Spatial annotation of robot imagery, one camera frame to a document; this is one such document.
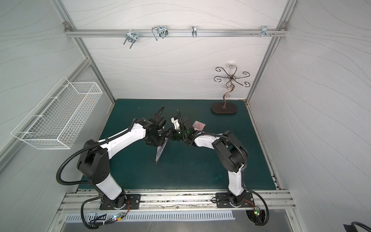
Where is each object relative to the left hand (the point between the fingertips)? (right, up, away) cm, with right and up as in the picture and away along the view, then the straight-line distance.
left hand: (160, 144), depth 86 cm
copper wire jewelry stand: (+48, +23, +28) cm, 61 cm away
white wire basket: (-46, +14, -19) cm, 52 cm away
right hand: (+1, +6, +1) cm, 6 cm away
